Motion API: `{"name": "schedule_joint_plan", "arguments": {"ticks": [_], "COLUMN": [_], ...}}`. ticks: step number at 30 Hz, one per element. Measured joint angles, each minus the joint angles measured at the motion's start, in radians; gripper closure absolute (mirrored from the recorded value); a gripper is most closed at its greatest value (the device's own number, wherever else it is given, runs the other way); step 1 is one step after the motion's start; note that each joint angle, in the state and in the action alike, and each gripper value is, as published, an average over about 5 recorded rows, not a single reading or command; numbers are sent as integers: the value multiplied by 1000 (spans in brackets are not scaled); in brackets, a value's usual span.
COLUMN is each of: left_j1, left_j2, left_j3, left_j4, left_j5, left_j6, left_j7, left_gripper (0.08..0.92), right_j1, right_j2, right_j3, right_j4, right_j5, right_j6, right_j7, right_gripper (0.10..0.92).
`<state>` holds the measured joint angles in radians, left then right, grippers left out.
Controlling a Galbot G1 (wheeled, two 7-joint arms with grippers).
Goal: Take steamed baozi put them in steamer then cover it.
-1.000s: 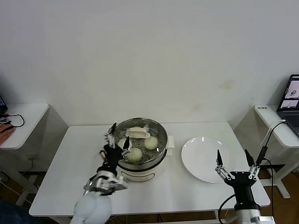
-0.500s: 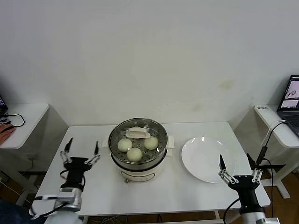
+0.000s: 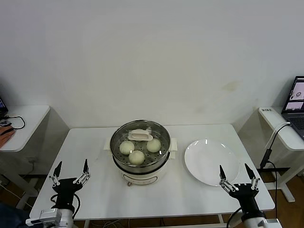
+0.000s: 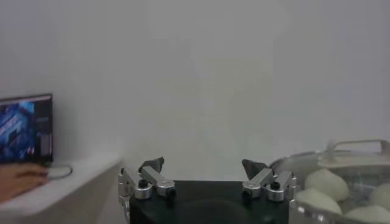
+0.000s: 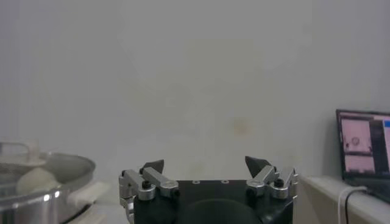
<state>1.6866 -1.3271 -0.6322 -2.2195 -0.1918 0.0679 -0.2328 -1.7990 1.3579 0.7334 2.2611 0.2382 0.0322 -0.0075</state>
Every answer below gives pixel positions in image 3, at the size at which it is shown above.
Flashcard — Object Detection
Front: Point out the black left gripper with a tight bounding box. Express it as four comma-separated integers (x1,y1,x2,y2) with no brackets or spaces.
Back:
49,159,92,210

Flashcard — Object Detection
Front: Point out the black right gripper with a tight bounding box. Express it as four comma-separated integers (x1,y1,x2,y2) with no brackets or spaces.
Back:
218,163,264,217

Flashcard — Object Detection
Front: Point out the glass lid with white handle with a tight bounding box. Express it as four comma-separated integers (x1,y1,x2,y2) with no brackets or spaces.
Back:
110,119,171,162

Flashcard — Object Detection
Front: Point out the stainless steel steamer basket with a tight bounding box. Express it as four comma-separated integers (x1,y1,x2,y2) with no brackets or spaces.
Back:
104,120,178,168

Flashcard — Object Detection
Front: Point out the person's hand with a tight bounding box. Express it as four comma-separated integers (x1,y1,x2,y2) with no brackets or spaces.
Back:
0,125,15,149

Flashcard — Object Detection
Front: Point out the white round plate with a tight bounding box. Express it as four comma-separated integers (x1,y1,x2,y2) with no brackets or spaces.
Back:
184,139,240,187

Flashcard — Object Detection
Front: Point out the white rounded side desk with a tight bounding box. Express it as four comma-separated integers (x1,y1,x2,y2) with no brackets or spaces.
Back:
0,104,50,212

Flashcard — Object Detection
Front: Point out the blue jeans leg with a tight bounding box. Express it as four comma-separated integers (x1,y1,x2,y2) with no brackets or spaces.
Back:
0,201,31,228

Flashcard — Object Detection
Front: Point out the white electric cooker base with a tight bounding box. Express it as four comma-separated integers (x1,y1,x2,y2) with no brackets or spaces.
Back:
104,140,178,187

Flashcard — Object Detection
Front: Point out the grey laptop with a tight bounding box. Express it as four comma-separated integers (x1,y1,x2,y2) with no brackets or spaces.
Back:
281,75,304,140

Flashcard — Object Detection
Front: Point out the black power cable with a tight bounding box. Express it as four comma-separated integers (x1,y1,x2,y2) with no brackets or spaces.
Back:
260,122,292,228

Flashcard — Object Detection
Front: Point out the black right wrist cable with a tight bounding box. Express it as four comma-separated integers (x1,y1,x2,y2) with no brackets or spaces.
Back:
226,208,243,228

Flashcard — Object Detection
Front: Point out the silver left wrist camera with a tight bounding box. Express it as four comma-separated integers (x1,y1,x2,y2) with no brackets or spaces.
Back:
39,209,63,225

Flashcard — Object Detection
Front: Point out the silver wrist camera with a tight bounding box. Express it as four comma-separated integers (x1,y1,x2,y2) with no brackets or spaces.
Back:
39,209,63,225
257,218,283,228

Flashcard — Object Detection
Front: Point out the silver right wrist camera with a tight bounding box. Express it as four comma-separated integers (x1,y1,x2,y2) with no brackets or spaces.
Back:
257,218,283,228

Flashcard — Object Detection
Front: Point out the black desk cable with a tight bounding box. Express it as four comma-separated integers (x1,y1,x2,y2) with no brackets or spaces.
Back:
3,115,26,130

